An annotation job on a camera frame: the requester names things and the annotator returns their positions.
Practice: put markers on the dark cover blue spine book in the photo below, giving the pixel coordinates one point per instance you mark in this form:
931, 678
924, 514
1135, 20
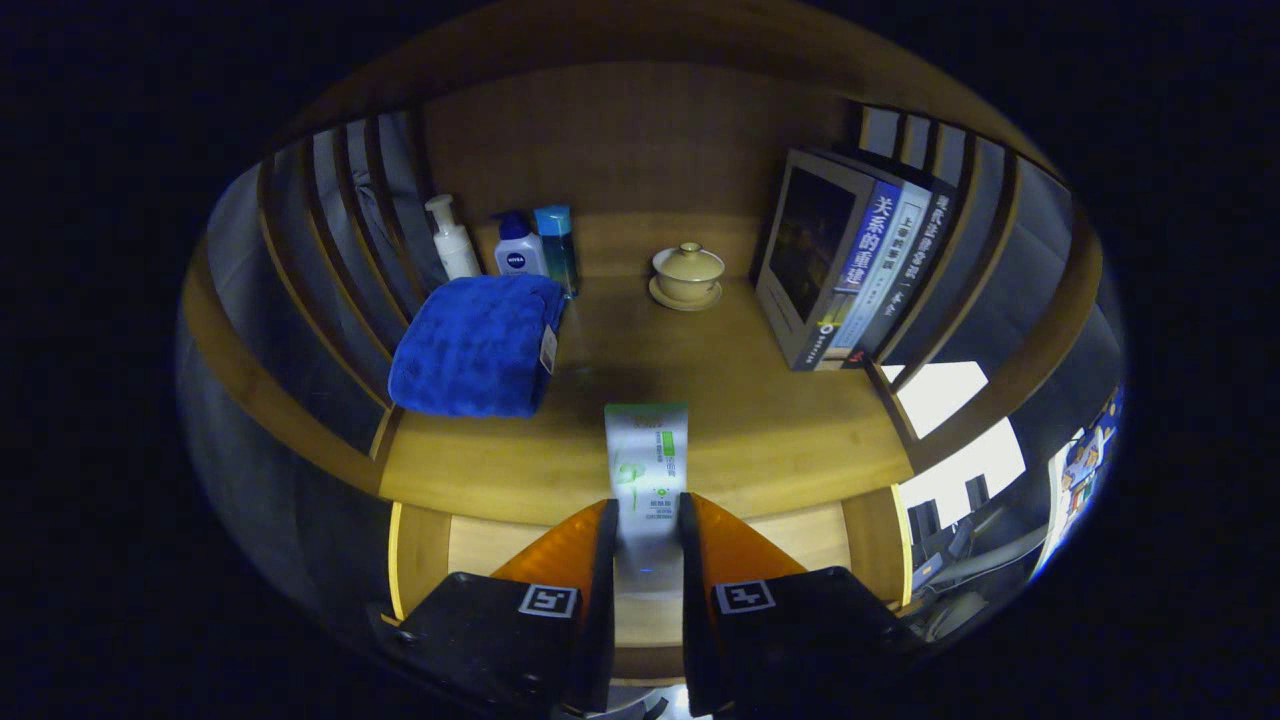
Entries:
810, 250

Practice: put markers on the white blue lotion bottle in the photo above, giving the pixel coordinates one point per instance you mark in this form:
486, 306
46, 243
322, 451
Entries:
520, 260

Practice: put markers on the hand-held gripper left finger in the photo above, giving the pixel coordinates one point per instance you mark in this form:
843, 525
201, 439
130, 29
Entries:
603, 600

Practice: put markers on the white pump bottle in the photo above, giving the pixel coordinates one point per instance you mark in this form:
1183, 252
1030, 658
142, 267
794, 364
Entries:
455, 250

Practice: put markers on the white green tube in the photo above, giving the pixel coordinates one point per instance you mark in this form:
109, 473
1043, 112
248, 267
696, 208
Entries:
647, 470

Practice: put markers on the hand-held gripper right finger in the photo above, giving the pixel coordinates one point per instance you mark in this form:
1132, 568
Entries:
692, 600

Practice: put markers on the wooden drawer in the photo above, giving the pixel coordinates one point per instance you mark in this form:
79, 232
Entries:
810, 540

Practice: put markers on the teal bottle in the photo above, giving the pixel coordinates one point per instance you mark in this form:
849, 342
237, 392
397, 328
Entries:
557, 245

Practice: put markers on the wooden countertop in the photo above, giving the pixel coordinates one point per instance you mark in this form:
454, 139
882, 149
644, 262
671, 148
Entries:
730, 400

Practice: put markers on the white box unit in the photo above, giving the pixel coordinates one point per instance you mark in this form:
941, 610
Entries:
950, 395

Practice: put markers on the beige lidded teacup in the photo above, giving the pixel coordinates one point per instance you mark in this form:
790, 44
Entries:
687, 270

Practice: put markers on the light spine book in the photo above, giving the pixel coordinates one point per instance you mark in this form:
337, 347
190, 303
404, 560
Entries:
890, 270

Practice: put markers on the wooden cabinet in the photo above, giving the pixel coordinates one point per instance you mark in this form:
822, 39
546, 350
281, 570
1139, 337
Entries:
640, 140

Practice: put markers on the black spine book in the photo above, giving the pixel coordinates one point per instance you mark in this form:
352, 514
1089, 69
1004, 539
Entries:
925, 260

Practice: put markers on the blue towel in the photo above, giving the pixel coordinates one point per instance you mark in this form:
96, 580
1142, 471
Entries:
470, 345

